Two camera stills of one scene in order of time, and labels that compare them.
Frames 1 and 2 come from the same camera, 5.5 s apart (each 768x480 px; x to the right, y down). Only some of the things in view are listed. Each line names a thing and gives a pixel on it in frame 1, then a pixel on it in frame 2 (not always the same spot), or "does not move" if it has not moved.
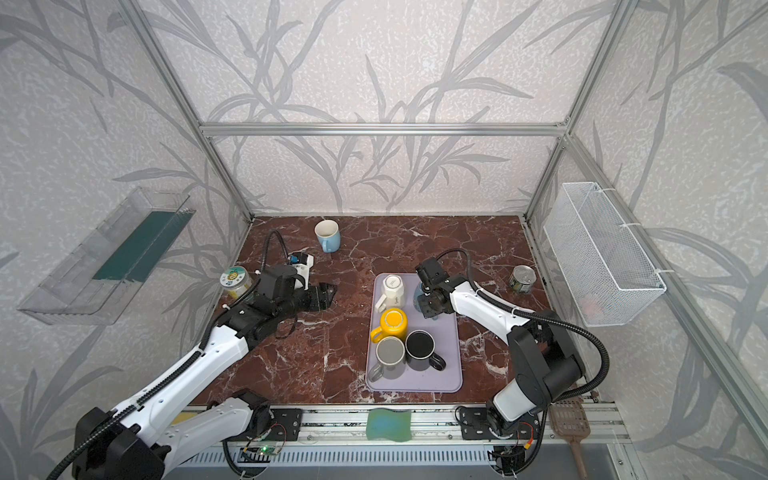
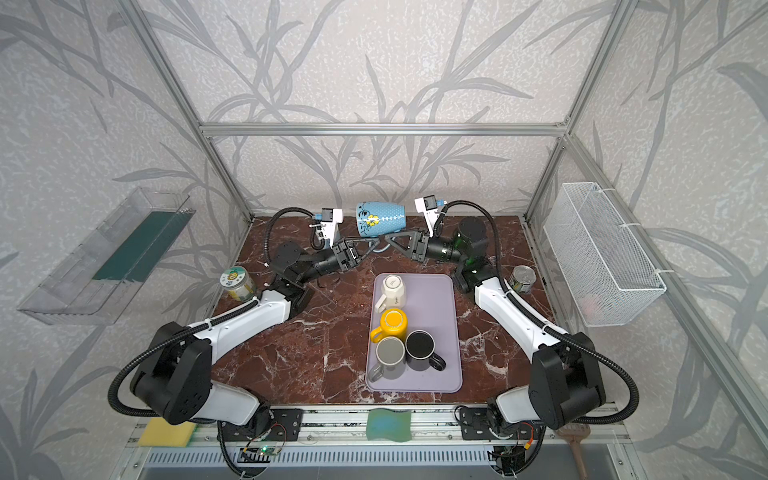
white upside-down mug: x=393 y=289 does not move
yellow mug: x=393 y=323 does not move
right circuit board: x=508 y=459 does not move
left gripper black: x=315 y=296 to x=348 y=255
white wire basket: x=605 y=271 does not move
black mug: x=419 y=351 does not move
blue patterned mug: x=418 y=291 to x=376 y=219
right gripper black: x=428 y=301 to x=419 y=246
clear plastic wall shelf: x=97 y=280 does not move
